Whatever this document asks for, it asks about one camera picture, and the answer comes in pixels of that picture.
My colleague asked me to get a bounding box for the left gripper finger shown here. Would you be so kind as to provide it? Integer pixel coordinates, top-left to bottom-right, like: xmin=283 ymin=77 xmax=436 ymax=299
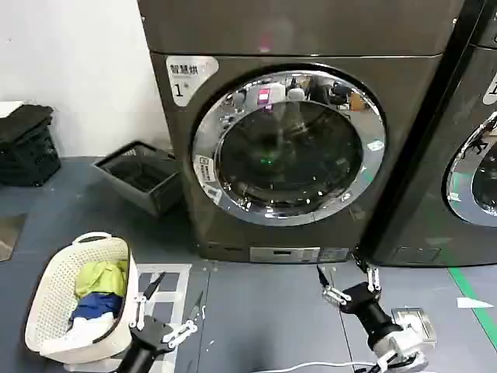
xmin=162 ymin=291 xmax=205 ymax=347
xmin=130 ymin=272 xmax=166 ymax=331

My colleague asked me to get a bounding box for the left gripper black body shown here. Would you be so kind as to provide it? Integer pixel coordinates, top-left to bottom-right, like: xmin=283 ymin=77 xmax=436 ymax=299
xmin=117 ymin=315 xmax=174 ymax=373

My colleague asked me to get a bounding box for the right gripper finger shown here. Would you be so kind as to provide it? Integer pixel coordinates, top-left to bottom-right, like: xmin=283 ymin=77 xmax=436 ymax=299
xmin=351 ymin=253 xmax=381 ymax=295
xmin=316 ymin=264 xmax=353 ymax=309

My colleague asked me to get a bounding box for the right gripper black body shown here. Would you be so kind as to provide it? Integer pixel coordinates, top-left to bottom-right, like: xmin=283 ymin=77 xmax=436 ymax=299
xmin=339 ymin=282 xmax=401 ymax=343

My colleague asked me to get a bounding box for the blue garment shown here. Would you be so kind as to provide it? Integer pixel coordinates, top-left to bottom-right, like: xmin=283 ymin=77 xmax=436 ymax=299
xmin=69 ymin=291 xmax=125 ymax=322

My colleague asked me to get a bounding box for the green garment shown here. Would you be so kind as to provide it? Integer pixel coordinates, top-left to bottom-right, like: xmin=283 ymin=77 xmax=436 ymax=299
xmin=75 ymin=260 xmax=130 ymax=301

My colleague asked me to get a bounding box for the steel floor socket box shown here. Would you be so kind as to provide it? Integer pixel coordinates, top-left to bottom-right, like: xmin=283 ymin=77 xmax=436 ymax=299
xmin=391 ymin=306 xmax=438 ymax=345

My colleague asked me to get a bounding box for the white garment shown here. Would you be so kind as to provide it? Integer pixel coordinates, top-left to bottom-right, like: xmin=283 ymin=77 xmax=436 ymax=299
xmin=64 ymin=312 xmax=117 ymax=347

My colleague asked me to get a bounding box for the white woven laundry basket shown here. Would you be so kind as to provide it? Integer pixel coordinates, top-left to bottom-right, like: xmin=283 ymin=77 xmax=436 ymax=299
xmin=24 ymin=232 xmax=143 ymax=361

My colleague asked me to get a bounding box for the green floor tape strip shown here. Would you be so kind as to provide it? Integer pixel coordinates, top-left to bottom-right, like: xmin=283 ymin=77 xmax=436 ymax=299
xmin=446 ymin=266 xmax=497 ymax=336

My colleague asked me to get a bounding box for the white paper scrap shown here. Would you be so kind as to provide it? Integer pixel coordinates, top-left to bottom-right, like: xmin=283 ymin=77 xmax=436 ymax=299
xmin=457 ymin=296 xmax=495 ymax=310

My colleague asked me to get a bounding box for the dark grey plastic bin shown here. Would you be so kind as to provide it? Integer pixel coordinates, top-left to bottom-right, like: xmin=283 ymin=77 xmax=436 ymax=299
xmin=92 ymin=141 xmax=183 ymax=218

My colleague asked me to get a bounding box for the grey metal floor plate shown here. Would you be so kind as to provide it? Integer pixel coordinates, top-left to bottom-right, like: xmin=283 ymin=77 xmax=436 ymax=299
xmin=0 ymin=212 xmax=30 ymax=263

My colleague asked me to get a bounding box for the round glass dryer door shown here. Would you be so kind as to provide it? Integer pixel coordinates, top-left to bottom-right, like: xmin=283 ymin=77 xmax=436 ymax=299
xmin=189 ymin=61 xmax=388 ymax=227
xmin=445 ymin=110 xmax=497 ymax=218

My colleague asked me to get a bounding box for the black plastic crate stack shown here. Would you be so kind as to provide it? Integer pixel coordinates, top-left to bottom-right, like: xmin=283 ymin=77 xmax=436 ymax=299
xmin=0 ymin=103 xmax=62 ymax=188

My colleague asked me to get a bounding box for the white flat board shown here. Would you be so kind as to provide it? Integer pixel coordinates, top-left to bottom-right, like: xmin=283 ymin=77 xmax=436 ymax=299
xmin=0 ymin=99 xmax=25 ymax=119

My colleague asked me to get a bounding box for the grey dryer with label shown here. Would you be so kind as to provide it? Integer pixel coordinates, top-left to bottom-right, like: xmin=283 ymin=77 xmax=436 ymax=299
xmin=137 ymin=0 xmax=467 ymax=266

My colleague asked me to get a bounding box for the white floor tape frame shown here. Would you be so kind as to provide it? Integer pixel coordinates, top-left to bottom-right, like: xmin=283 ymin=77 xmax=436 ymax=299
xmin=135 ymin=263 xmax=193 ymax=305

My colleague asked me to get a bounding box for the white cable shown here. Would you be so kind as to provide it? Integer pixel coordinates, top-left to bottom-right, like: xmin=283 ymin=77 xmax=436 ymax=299
xmin=267 ymin=360 xmax=380 ymax=371

